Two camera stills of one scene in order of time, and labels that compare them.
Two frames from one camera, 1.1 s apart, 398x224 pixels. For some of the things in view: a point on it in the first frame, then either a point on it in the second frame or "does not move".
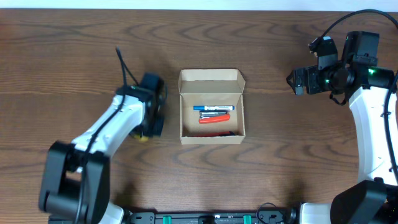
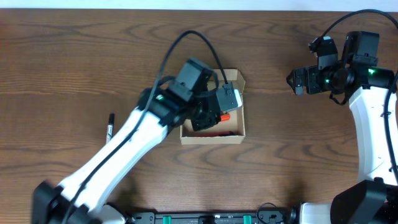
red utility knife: (219, 134) does not move
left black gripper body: (156, 125) to (204, 121)
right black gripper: (299, 80) does not move
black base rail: (208, 218) does not move
